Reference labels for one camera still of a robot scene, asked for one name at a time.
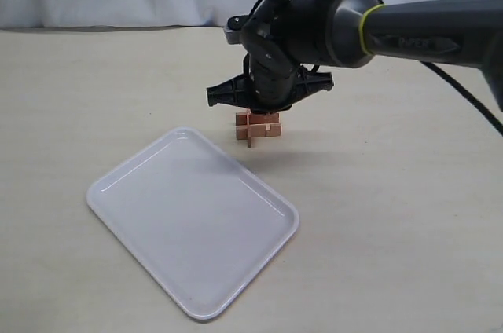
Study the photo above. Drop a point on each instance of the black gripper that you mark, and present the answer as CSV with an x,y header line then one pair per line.
x,y
264,90

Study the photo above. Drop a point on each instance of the wooden interlocking puzzle block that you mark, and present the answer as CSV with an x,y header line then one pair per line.
x,y
249,126

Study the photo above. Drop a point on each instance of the white plastic tray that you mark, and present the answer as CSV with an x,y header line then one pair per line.
x,y
199,222

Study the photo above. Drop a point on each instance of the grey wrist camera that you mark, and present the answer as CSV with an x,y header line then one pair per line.
x,y
237,29

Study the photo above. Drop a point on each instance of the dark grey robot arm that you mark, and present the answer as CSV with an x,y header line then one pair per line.
x,y
287,42

